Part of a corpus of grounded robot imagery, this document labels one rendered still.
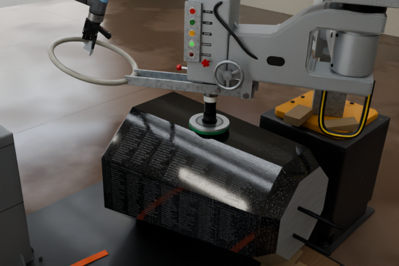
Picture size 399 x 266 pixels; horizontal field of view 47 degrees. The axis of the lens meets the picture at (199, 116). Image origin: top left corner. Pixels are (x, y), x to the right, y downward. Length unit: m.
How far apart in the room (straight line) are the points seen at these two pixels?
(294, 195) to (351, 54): 0.68
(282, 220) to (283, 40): 0.82
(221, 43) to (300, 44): 0.36
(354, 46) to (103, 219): 1.95
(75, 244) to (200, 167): 1.06
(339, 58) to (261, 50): 0.35
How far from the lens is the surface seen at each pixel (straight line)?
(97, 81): 2.37
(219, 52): 2.18
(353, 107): 3.12
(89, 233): 3.10
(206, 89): 2.32
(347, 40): 2.12
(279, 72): 2.16
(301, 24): 2.09
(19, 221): 2.79
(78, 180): 3.63
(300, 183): 2.23
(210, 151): 2.35
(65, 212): 3.30
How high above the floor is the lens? 1.96
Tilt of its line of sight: 25 degrees down
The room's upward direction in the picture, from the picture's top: 2 degrees clockwise
